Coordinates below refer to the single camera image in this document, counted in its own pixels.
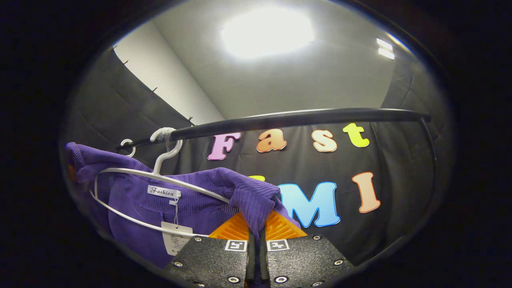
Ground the purple ribbed jacket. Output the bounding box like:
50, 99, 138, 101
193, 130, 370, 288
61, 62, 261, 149
65, 142, 300, 268

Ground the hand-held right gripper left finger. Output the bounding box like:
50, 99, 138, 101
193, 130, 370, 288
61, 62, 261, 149
166, 212, 255, 288

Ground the black backdrop cloth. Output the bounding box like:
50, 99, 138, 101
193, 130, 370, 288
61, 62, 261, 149
60, 44, 454, 266

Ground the white clothes hanger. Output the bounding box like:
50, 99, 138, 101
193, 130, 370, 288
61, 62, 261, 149
120, 139, 136, 158
89, 127, 240, 237

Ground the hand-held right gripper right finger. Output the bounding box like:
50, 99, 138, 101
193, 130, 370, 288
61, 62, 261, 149
259, 211, 354, 288

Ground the black clothes rack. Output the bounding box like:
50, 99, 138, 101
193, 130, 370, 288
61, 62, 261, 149
115, 107, 439, 200

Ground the small ceiling light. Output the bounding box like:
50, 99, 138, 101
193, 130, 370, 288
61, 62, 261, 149
376, 37, 395, 60

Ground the large ceiling light panel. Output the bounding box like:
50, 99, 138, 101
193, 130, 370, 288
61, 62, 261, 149
220, 8, 315, 60

